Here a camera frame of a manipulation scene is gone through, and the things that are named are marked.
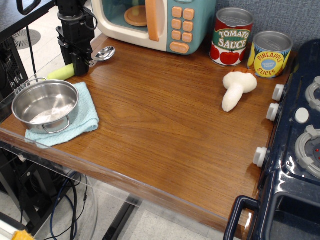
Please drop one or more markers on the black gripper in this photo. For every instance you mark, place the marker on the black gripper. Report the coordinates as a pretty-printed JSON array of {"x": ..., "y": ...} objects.
[{"x": 76, "y": 33}]

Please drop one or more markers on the spoon with green handle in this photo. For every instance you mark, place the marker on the spoon with green handle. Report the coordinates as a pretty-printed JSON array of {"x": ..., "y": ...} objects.
[{"x": 68, "y": 71}]

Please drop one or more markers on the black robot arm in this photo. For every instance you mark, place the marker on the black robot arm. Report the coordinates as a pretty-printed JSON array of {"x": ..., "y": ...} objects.
[{"x": 72, "y": 7}]

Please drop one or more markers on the stainless steel pot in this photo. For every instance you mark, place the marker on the stainless steel pot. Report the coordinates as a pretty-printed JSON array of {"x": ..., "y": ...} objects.
[{"x": 47, "y": 106}]

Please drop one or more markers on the light blue cloth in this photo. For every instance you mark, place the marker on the light blue cloth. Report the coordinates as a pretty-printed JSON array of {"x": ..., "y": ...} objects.
[{"x": 87, "y": 120}]

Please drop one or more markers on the black side table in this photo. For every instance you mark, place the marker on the black side table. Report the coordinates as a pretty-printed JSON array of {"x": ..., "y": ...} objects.
[{"x": 11, "y": 22}]

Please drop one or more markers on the toy microwave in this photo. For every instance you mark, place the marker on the toy microwave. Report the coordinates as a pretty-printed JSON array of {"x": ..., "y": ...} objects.
[{"x": 173, "y": 26}]

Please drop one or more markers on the tomato sauce can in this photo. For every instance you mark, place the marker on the tomato sauce can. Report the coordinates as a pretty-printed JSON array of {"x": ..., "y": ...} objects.
[{"x": 233, "y": 27}]

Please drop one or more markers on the plush white mushroom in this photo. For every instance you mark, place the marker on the plush white mushroom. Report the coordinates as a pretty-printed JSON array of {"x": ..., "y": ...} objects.
[{"x": 237, "y": 82}]

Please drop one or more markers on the pineapple slices can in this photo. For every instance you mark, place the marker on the pineapple slices can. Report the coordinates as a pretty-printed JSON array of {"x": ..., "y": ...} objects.
[{"x": 269, "y": 53}]

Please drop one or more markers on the white stove knob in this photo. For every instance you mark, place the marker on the white stove knob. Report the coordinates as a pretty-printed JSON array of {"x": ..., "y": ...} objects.
[
  {"x": 272, "y": 111},
  {"x": 259, "y": 156},
  {"x": 278, "y": 92}
]

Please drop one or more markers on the dark blue toy stove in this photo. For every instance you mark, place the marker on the dark blue toy stove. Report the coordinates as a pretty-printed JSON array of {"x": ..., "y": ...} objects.
[{"x": 288, "y": 203}]

